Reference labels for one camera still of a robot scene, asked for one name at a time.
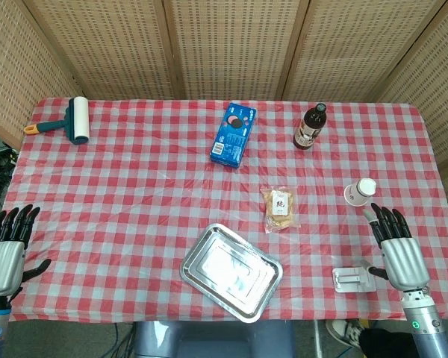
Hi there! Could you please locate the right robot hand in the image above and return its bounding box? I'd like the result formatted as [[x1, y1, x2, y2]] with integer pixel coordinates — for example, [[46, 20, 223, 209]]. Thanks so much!
[[360, 202, 431, 294]]

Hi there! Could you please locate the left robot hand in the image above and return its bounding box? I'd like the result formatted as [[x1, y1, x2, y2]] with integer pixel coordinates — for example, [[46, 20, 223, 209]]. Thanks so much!
[[0, 204, 52, 301]]

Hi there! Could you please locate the packaged snack bag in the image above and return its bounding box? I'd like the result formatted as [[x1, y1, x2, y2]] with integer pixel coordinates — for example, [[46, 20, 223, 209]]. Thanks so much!
[[260, 186, 301, 234]]

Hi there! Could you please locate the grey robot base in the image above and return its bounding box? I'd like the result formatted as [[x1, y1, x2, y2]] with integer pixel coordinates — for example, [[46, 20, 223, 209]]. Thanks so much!
[[133, 319, 296, 358]]

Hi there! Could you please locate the white paper cup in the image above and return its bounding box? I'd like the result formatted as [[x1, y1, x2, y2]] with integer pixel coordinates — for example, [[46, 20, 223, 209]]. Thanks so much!
[[343, 178, 377, 207]]

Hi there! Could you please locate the black and white sneaker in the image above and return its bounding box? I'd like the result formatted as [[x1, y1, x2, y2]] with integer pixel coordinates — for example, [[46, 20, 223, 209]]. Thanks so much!
[[325, 318, 367, 348]]

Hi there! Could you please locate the dark glass bottle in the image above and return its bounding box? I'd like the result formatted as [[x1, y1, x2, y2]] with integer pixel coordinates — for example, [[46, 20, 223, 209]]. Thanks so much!
[[293, 102, 328, 151]]

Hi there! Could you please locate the red checkered tablecloth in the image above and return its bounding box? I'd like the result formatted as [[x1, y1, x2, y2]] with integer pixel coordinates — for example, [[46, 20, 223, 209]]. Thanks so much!
[[0, 96, 448, 324]]

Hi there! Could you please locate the silver metal tray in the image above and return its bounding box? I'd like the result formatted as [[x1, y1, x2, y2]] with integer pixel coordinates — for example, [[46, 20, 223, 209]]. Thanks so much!
[[179, 222, 284, 324]]

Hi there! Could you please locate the blue cookie box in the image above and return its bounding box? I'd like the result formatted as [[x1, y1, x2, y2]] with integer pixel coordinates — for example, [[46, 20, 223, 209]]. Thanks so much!
[[209, 101, 258, 169]]

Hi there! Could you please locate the woven folding screen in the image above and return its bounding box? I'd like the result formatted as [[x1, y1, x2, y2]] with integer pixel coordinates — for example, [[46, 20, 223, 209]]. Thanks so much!
[[0, 0, 448, 239]]

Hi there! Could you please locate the lint roller with teal handle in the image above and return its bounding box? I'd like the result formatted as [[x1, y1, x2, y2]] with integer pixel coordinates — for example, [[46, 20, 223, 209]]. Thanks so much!
[[23, 95, 90, 146]]

